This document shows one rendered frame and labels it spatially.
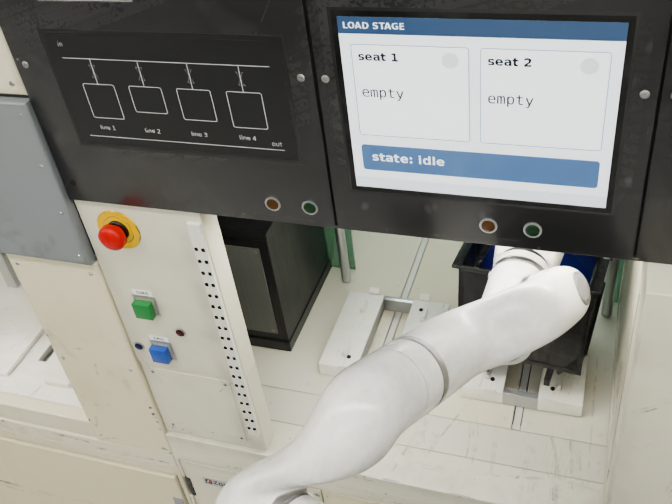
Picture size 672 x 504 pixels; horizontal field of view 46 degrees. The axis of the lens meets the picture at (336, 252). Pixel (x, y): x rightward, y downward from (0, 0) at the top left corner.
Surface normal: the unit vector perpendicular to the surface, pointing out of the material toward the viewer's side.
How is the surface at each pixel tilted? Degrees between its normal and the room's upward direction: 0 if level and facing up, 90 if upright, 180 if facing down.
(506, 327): 49
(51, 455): 90
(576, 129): 90
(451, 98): 90
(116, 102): 90
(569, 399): 0
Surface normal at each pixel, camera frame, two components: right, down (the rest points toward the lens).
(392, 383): 0.48, -0.62
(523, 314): 0.11, -0.09
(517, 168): -0.30, 0.63
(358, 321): -0.11, -0.77
